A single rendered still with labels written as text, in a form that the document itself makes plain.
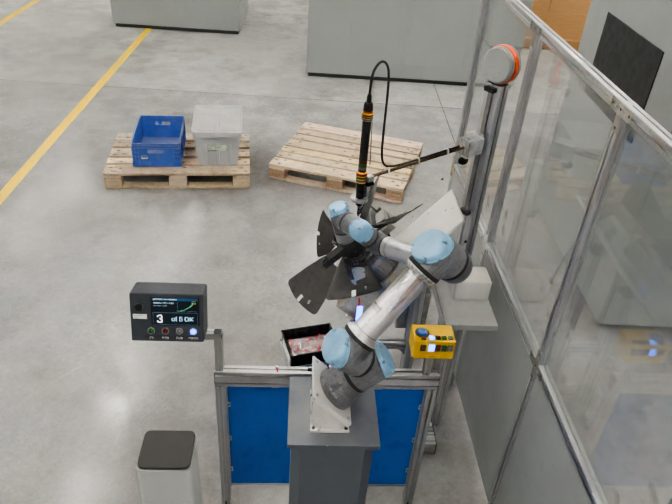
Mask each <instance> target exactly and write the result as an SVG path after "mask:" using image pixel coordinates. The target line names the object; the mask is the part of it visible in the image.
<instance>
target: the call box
mask: <svg viewBox="0 0 672 504"><path fill-rule="evenodd" d="M418 328H426V330H427V331H428V332H427V335H426V340H421V336H420V335H418V334H417V329H418ZM429 336H434V338H435V339H434V340H430V337H429ZM435 336H440V337H441V340H436V337H435ZM442 336H446V337H447V340H442ZM448 336H453V340H449V339H448ZM409 345H410V350H411V355H412V358H430V359H452V358H453V354H454V349H455V345H456V340H455V337H454V333H453V330H452V326H451V325H414V324H412V325H411V331H410V336H409ZM421 345H426V351H420V346H421ZM429 345H441V346H442V345H447V347H448V345H454V347H453V352H447V351H446V352H441V350H440V352H437V351H428V349H429Z"/></svg>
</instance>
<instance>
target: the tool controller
mask: <svg viewBox="0 0 672 504"><path fill-rule="evenodd" d="M129 301H130V318H131V335H132V340H133V341H179V342H204V339H205V336H206V333H207V329H208V314H207V284H198V283H162V282H136V283H135V285H134V286H133V288H132V290H131V291H130V293H129ZM152 312H167V325H153V314H152ZM149 327H153V328H154V329H155V332H154V333H153V334H149V333H148V328H149ZM164 327H166V328H168V329H169V333H168V334H163V333H162V328H164ZM177 328H182V329H183V333H182V334H181V335H178V334H177V333H176V329H177ZM191 328H195V329H196V330H197V333H196V334H195V335H192V334H190V329H191Z"/></svg>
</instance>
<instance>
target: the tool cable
mask: <svg viewBox="0 0 672 504"><path fill-rule="evenodd" d="M381 63H384V64H385V65H386V67H387V91H386V102H385V111H384V121H383V130H382V140H381V162H382V164H383V165H384V166H385V167H386V168H385V170H388V173H386V174H389V173H390V168H389V167H397V166H401V165H404V164H408V163H411V162H414V161H418V164H416V165H419V164H420V160H421V159H424V158H427V157H430V156H434V155H437V154H440V153H443V152H447V155H445V156H448V155H449V150H452V149H456V148H459V147H460V145H458V146H454V147H451V148H446V149H445V150H442V151H439V152H435V153H432V154H429V155H426V156H423V157H416V159H413V160H410V161H406V162H403V163H399V164H395V165H386V164H385V163H384V159H383V146H384V135H385V126H386V117H387V108H388V98H389V87H390V68H389V65H388V63H387V62H386V61H384V60H381V61H379V62H378V63H377V64H376V65H375V67H374V69H373V71H372V74H371V78H370V84H369V92H368V95H371V89H372V82H373V77H374V73H375V71H376V69H377V67H378V66H379V65H380V64H381Z"/></svg>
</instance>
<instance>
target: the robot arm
mask: <svg viewBox="0 0 672 504"><path fill-rule="evenodd" d="M328 211H329V217H330V219H331V223H332V226H333V229H334V233H335V236H336V240H337V242H338V245H339V246H337V247H336V248H335V249H333V250H332V251H331V252H330V253H328V254H327V255H326V256H324V257H323V258H322V259H321V263H322V266H323V267H324V268H325V269H327V268H328V267H330V266H331V265H332V264H334V263H335V262H336V261H337V260H339V259H340V258H341V257H343V259H344V264H345V267H346V269H347V271H348V275H349V278H350V280H351V282H352V283H353V284H354V285H357V284H356V281H357V280H360V279H362V278H364V277H365V273H363V272H364V271H365V269H364V268H363V267H366V266H367V263H366V257H365V256H366V254H365V250H364V247H365V248H367V249H368V250H369V251H371V252H372V253H373V254H374V255H375V256H378V257H380V258H389V259H392V260H395V261H398V262H401V263H404V264H406V265H408V266H407V267H406V268H405V269H404V270H403V271H402V273H401V274H400V275H399V276H398V277H397V278H396V279H395V280H394V281H393V282H392V283H391V284H390V285H389V286H388V287H387V289H386V290H385V291H384V292H383V293H382V294H381V295H380V296H379V297H378V298H377V299H376V300H375V301H374V302H373V304H372V305H371V306H370V307H369V308H368V309H367V310H366V311H365V312H364V313H363V314H362V315H361V316H360V317H359V319H358V320H357V321H355V322H348V323H347V324H346V325H345V326H344V327H343V328H334V329H332V330H330V331H329V332H328V333H327V335H326V336H325V338H324V341H323V344H322V346H323V347H322V355H323V358H324V360H325V361H326V362H327V363H328V364H329V365H331V366H330V367H327V368H325V369H324V370H322V371H321V373H320V384H321V387H322V390H323V392H324V394H325V395H326V397H327V398H328V400H329V401H330V402H331V403H332V404H333V405H334V406H335V407H337V408H338V409H340V410H346V409H347V408H349V407H351V406H352V405H353V403H354V401H355V400H356V399H357V398H358V397H359V396H360V394H361V393H363V392H364V391H366V390H368V389H369V388H371V387H373V386H374V385H376V384H377V383H379V382H381V381H382V380H384V379H385V378H386V379H387V378H388V376H390V375H391V374H393V372H394V370H395V366H394V362H393V359H392V356H391V354H390V353H389V351H388V349H387V348H386V346H385V345H384V344H383V343H382V342H380V341H376V340H377V339H378V338H379V337H380V336H381V334H382V333H383V332H384V331H385V330H386V329H387V328H388V327H389V326H390V325H391V324H392V323H393V322H394V321H395V320H396V319H397V318H398V317H399V315H400V314H401V313H402V312H403V311H404V310H405V309H406V308H407V307H408V306H409V305H410V304H411V303H412V302H413V301H414V300H415V299H416V298H417V296H418V295H419V294H420V293H421V292H422V291H423V290H424V289H425V288H426V287H427V286H428V285H434V284H437V283H438V282H439V281H440V280H443V281H445V282H448V283H451V284H458V283H461V282H463V281H465V280H466V279H467V278H468V277H469V276H470V274H471V272H472V268H473V262H472V258H471V256H470V255H469V253H468V252H467V251H466V250H465V249H463V248H462V247H461V246H460V245H459V244H458V243H456V242H455V241H454V240H453V239H452V237H451V236H449V235H448V234H446V233H444V232H443V231H441V230H437V229H433V230H427V231H425V232H423V233H421V234H420V235H419V236H418V237H417V238H416V239H415V240H414V242H413V243H410V242H406V241H403V240H400V239H396V238H393V237H390V236H386V235H383V234H381V233H380V232H379V231H377V230H376V229H375V228H373V227H372V226H371V224H369V223H368V222H367V221H366V220H364V219H362V218H360V217H358V216H357V215H355V214H354V213H352V212H350V208H349V206H348V203H347V202H345V201H336V202H334V203H332V204H331V205H330V206H329V208H328ZM363 263H366V264H363Z"/></svg>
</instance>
